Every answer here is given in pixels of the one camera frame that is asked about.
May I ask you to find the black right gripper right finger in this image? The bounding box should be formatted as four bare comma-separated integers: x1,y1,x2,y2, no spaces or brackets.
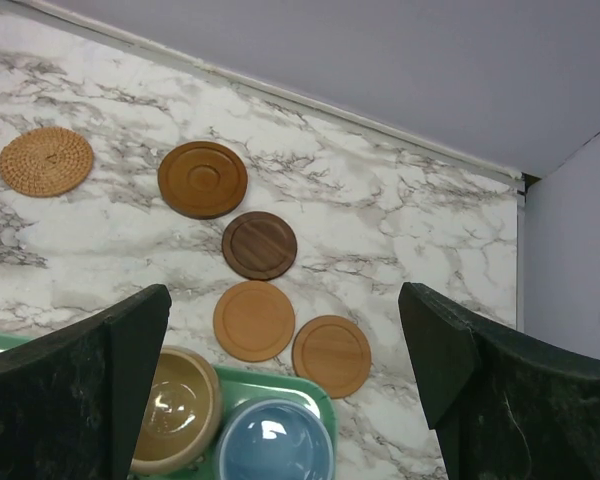
398,282,600,479

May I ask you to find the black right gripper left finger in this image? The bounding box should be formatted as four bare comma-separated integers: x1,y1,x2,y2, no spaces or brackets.
0,284,171,479

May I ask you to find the dark walnut wooden coaster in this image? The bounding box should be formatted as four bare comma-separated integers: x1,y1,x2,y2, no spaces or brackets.
222,211,298,281

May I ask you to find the brown ringed wooden coaster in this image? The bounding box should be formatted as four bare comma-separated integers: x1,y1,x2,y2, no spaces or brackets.
157,141,248,219

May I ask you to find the light wooden coaster near tray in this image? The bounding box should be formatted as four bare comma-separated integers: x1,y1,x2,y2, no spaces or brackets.
292,315,372,399

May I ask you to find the tan ceramic mug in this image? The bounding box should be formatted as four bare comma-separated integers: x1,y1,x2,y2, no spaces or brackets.
131,346,223,475

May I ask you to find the green floral tray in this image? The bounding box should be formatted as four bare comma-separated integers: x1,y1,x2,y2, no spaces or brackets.
0,333,338,479

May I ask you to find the blue ceramic mug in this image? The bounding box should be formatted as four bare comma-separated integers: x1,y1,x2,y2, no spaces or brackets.
214,397,335,480

